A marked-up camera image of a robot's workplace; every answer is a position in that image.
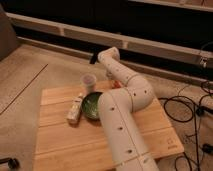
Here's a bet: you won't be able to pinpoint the grey chair corner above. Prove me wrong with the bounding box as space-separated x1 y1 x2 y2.
0 5 19 61

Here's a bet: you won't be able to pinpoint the white bottle lying down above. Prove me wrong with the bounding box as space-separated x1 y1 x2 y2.
67 93 84 125

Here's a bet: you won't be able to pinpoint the black bracket on floor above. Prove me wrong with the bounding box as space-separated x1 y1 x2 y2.
89 54 98 65

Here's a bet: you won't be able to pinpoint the black floor cables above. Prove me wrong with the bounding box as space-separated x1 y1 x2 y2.
157 41 213 171

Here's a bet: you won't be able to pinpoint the translucent plastic cup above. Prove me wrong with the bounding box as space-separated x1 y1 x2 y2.
81 74 97 94

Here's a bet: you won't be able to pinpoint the green bowl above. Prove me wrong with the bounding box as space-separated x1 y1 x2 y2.
81 92 102 120

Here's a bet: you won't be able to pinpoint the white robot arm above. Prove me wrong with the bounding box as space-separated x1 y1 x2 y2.
98 47 159 171

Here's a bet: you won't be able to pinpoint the black caster wheel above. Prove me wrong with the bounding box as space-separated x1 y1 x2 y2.
0 158 19 169

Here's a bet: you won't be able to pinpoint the orange red pepper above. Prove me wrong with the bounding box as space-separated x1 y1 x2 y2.
112 80 122 89

